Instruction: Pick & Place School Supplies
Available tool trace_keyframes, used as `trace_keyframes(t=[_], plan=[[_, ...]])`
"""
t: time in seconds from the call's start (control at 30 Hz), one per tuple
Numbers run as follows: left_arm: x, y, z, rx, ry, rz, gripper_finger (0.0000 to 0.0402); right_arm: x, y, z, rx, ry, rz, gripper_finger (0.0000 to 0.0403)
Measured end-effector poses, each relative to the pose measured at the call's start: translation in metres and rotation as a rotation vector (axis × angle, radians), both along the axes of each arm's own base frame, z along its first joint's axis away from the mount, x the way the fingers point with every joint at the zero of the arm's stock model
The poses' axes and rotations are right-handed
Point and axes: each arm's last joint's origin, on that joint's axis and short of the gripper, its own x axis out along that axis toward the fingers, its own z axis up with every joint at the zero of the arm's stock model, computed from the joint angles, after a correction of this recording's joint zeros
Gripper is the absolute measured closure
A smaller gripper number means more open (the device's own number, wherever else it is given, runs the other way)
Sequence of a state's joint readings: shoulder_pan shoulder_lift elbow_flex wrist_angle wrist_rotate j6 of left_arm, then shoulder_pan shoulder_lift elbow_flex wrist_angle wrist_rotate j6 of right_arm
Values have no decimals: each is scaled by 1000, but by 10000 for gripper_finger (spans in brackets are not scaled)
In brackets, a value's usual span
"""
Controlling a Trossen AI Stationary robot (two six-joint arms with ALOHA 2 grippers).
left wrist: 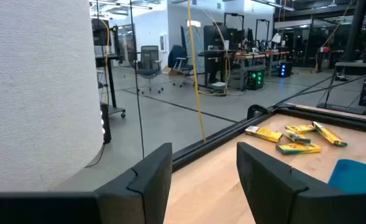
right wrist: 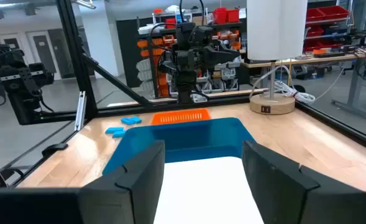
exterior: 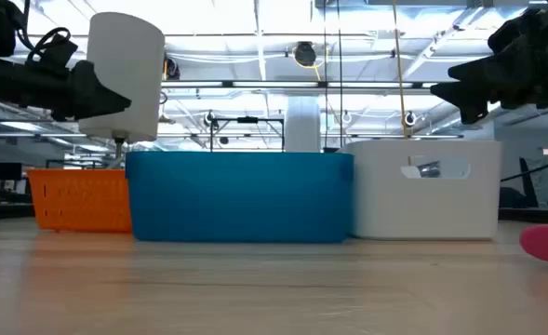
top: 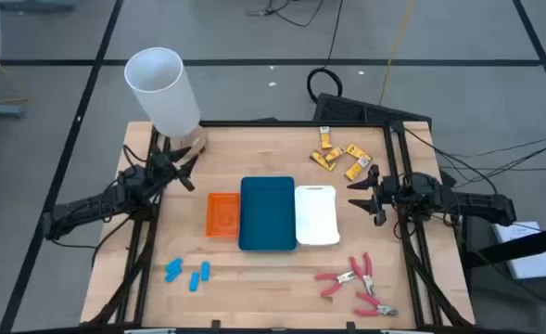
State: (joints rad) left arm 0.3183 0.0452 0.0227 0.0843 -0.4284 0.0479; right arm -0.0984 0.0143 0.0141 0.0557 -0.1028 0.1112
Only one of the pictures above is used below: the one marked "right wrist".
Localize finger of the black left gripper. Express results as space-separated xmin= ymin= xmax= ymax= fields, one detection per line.
xmin=212 ymin=46 xmax=241 ymax=58
xmin=201 ymin=52 xmax=238 ymax=68

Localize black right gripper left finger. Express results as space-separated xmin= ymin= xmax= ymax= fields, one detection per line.
xmin=78 ymin=139 xmax=166 ymax=224

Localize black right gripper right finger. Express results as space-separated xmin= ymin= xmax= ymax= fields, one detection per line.
xmin=242 ymin=140 xmax=366 ymax=224

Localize orange slotted plastic basket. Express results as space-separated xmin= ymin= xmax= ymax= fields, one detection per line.
xmin=150 ymin=108 xmax=212 ymax=126

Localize white plastic bin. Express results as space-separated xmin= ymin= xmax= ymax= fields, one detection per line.
xmin=153 ymin=156 xmax=264 ymax=224

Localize blue plastic bin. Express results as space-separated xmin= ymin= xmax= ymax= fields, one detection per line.
xmin=101 ymin=117 xmax=257 ymax=177

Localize red storage bin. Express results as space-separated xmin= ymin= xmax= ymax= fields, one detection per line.
xmin=213 ymin=7 xmax=227 ymax=25
xmin=226 ymin=9 xmax=240 ymax=23

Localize white-shade lamp with wooden base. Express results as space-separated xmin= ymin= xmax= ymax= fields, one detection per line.
xmin=246 ymin=0 xmax=308 ymax=115

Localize black table-edge clamp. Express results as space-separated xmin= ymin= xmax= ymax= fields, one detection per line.
xmin=41 ymin=142 xmax=69 ymax=158

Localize wooden workbench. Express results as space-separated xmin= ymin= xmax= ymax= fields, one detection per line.
xmin=241 ymin=48 xmax=366 ymax=121

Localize rack of red bins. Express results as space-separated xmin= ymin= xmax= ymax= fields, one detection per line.
xmin=303 ymin=5 xmax=351 ymax=52

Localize grey door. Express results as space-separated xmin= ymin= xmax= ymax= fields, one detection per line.
xmin=27 ymin=30 xmax=62 ymax=80

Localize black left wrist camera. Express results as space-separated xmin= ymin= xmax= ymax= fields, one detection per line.
xmin=187 ymin=25 xmax=214 ymax=47

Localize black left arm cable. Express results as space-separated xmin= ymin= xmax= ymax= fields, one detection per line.
xmin=150 ymin=0 xmax=206 ymax=50

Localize white lamp cable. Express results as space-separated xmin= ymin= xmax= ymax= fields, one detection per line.
xmin=249 ymin=64 xmax=347 ymax=105

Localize silver metal bracket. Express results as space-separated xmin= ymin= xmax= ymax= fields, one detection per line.
xmin=74 ymin=90 xmax=87 ymax=131

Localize black aluminium table frame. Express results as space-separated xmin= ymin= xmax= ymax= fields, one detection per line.
xmin=57 ymin=0 xmax=366 ymax=153

